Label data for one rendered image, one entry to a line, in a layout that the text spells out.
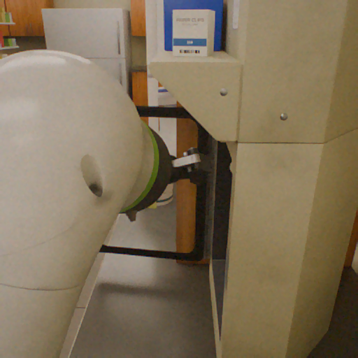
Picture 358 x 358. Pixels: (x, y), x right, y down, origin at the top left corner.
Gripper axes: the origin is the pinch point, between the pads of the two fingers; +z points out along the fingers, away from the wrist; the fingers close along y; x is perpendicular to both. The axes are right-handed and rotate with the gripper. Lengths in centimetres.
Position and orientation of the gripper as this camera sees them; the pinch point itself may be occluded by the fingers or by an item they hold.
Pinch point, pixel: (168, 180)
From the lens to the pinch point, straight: 55.4
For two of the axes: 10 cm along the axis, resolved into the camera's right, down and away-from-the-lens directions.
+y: -9.5, 2.6, 1.6
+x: 2.5, 9.6, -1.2
